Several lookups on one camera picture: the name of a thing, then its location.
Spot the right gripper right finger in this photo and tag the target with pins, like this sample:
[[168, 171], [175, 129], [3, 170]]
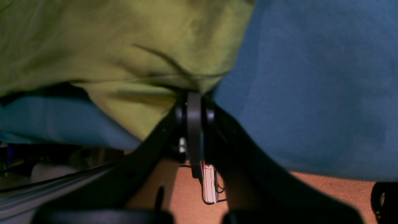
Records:
[[258, 190]]

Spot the olive green t-shirt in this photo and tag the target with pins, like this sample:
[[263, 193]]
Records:
[[132, 57]]

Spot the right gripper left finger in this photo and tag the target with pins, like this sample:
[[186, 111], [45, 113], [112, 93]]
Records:
[[138, 189]]

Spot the blue table cloth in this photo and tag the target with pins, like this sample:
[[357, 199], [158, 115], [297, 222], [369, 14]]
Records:
[[314, 84]]

